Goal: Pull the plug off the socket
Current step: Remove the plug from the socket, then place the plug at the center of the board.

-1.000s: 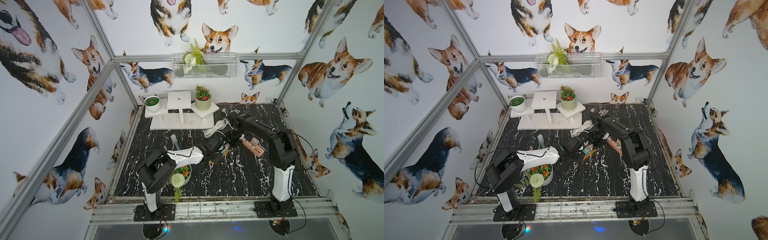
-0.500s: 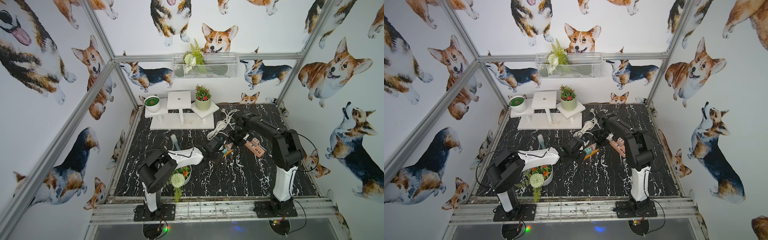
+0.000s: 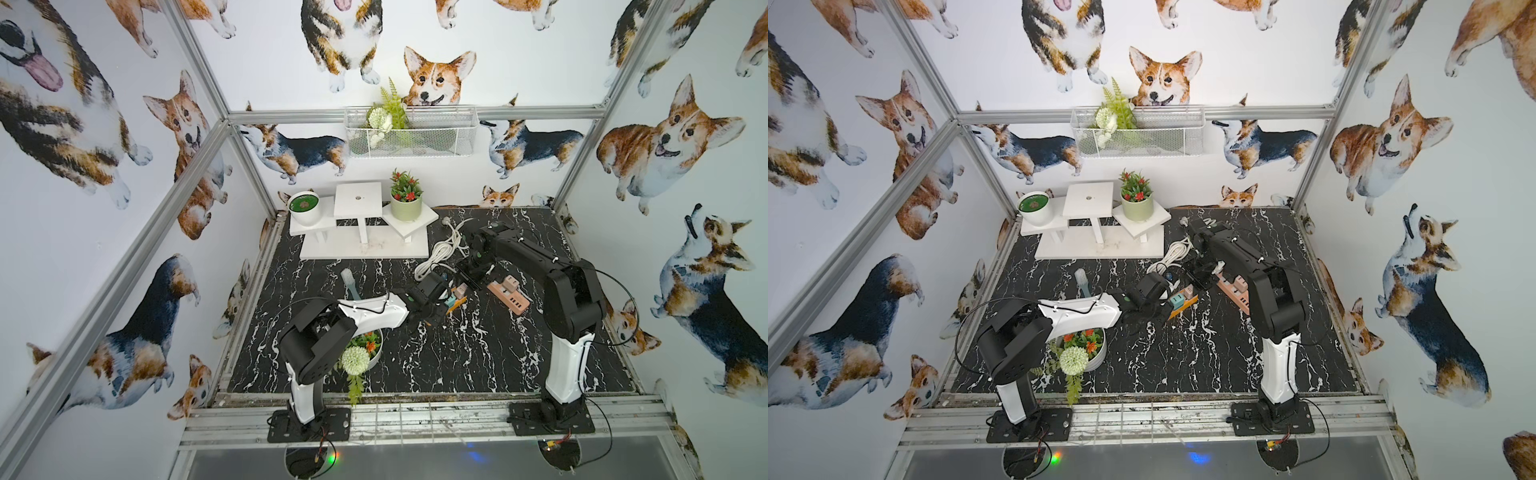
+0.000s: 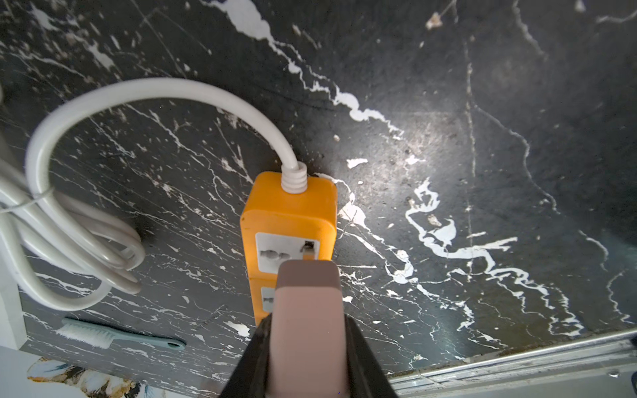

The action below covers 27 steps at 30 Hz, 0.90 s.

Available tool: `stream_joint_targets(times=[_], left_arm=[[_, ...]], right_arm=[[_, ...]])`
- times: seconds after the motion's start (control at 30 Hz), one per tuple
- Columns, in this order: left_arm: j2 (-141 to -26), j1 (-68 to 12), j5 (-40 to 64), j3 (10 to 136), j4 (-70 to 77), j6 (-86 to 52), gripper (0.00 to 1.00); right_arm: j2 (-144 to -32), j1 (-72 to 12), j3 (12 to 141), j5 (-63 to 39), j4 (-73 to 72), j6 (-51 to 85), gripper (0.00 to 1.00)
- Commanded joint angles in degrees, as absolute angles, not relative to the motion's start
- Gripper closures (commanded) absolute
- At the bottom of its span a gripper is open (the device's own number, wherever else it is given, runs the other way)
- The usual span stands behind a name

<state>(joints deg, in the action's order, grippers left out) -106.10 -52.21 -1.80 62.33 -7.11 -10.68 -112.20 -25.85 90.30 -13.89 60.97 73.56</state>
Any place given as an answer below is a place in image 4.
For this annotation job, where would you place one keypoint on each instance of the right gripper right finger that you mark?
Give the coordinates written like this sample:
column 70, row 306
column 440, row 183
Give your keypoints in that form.
column 366, row 378

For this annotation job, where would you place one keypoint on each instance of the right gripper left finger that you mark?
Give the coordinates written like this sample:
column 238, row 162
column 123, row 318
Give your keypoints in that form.
column 249, row 379

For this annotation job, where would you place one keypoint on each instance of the pink plug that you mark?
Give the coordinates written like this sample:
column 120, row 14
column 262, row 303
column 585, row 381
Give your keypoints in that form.
column 308, row 354

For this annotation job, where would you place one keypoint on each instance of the orange power strip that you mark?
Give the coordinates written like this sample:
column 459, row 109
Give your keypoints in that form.
column 277, row 226

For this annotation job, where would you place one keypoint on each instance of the white tiered display stand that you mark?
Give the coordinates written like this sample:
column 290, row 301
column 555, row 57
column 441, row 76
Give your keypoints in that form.
column 13, row 329

